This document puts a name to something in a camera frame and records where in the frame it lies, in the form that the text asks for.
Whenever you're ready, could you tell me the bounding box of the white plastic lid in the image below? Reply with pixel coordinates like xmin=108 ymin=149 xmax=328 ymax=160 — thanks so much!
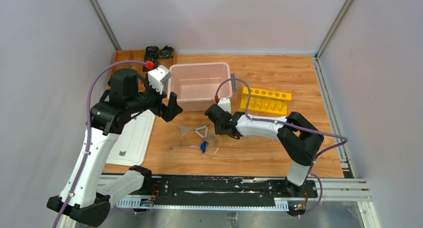
xmin=106 ymin=110 xmax=156 ymax=167

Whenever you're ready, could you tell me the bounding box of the small glass beaker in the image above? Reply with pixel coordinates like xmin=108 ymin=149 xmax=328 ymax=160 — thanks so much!
xmin=206 ymin=133 xmax=215 ymax=146

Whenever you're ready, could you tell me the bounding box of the white clay triangle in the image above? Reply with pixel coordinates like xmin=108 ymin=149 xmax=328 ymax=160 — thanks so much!
xmin=195 ymin=125 xmax=209 ymax=139

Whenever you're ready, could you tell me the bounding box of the wooden compartment tray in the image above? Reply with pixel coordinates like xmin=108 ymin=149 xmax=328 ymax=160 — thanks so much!
xmin=107 ymin=49 xmax=177 ymax=88

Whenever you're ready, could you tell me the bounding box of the grey bin handle right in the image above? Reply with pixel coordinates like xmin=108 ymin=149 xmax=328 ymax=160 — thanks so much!
xmin=230 ymin=73 xmax=237 ymax=93

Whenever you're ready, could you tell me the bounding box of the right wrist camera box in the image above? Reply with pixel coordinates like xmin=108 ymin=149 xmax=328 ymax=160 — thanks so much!
xmin=214 ymin=95 xmax=231 ymax=114

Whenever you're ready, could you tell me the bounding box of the graduated cylinder blue base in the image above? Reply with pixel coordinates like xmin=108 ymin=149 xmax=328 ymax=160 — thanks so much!
xmin=170 ymin=140 xmax=208 ymax=154

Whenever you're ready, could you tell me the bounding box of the black fabric roll back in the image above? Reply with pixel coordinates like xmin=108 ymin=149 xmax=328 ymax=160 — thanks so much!
xmin=144 ymin=46 xmax=160 ymax=70

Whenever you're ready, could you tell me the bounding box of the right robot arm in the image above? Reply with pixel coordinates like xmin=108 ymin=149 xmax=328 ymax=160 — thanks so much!
xmin=205 ymin=104 xmax=324 ymax=197

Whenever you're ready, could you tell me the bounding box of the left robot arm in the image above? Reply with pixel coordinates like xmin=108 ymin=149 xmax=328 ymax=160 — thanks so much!
xmin=47 ymin=66 xmax=182 ymax=228

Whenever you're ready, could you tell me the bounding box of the yellow test tube rack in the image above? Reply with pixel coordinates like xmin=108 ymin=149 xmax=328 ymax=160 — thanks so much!
xmin=239 ymin=87 xmax=292 ymax=116

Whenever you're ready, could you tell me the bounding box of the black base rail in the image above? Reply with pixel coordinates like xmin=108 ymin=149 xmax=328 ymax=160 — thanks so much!
xmin=123 ymin=175 xmax=318 ymax=210

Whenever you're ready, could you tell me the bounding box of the clear plastic funnel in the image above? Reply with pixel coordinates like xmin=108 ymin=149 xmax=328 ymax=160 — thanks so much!
xmin=178 ymin=125 xmax=195 ymax=137

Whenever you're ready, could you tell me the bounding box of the pink plastic bin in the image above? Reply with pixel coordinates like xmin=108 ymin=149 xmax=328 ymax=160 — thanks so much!
xmin=168 ymin=62 xmax=233 ymax=112

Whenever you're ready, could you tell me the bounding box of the green patterned fabric roll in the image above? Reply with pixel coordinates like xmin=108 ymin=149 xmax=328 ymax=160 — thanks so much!
xmin=159 ymin=45 xmax=175 ymax=59

